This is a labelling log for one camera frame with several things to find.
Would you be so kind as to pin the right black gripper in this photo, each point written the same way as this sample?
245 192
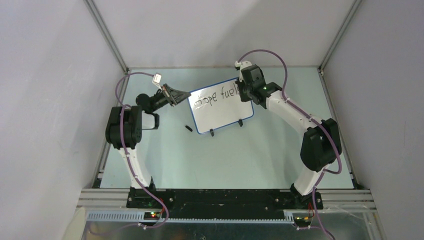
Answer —
243 98

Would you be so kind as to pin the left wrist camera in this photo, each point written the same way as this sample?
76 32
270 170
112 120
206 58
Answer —
156 80

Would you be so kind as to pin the controller board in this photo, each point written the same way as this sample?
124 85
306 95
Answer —
152 216
303 220

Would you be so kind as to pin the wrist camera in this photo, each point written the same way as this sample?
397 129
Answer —
239 66
156 80

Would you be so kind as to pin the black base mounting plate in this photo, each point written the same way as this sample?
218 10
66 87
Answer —
222 203

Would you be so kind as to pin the grey cable duct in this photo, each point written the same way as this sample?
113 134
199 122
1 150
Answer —
141 217

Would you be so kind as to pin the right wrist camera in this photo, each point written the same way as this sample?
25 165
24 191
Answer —
239 66

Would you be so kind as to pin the left controller board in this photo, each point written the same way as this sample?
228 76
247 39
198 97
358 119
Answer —
152 216

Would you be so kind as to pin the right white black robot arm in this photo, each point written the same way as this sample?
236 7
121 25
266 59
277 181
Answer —
321 143

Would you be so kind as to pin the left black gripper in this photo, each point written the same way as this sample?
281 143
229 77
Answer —
179 96

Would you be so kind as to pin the right controller board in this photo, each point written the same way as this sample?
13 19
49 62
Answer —
303 220

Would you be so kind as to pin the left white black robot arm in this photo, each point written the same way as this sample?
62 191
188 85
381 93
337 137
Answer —
126 124

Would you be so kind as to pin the black marker cap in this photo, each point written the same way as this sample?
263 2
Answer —
188 128

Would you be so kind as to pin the blue framed whiteboard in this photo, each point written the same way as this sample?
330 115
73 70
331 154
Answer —
218 105

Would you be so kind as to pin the aluminium frame rail front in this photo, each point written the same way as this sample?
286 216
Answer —
334 200

